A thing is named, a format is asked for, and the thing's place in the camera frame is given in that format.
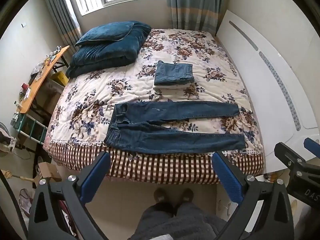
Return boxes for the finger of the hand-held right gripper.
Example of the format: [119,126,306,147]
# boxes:
[274,142,320,175]
[303,137,320,159]

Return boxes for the wooden desk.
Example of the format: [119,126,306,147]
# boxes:
[19,45,70,114]

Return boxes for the person's left leg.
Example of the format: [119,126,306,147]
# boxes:
[127,202,177,240]

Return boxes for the floral bed blanket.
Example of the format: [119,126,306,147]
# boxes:
[49,28,263,156]

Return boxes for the yellow box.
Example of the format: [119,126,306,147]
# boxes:
[51,71,69,85]

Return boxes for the dark blue jeans pants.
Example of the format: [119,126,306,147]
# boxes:
[103,101,247,154]

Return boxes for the teal white rack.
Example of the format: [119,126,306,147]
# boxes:
[11,112,49,145]

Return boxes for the clear plastic bag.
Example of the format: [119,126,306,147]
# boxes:
[19,188,36,216]

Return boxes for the black cable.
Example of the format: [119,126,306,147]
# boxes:
[0,170,28,240]

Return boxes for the folded dark blue quilt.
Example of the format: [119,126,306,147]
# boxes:
[65,21,152,78]

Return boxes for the white bed headboard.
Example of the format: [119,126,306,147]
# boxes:
[216,9,320,175]

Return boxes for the wooden handle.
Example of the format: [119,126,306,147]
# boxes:
[4,170,38,183]

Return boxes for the dark slipper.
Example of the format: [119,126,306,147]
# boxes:
[153,188,173,206]
[178,188,195,205]

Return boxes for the electric fan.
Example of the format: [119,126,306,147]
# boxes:
[0,122,17,159]

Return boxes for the dark blue velvet pillow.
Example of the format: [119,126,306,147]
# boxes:
[74,21,135,47]

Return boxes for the blue grey curtain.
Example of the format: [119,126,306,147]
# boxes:
[41,0,83,55]
[165,0,225,34]

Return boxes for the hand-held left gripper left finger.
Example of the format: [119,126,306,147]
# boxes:
[27,151,112,240]

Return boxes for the folded white garment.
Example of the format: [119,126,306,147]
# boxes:
[152,81,194,89]

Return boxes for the cardboard box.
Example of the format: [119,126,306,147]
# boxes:
[37,162,62,183]

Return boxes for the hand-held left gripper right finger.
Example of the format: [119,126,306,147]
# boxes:
[212,151,295,240]

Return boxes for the folded blue jeans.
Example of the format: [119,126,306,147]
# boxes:
[154,60,195,86]

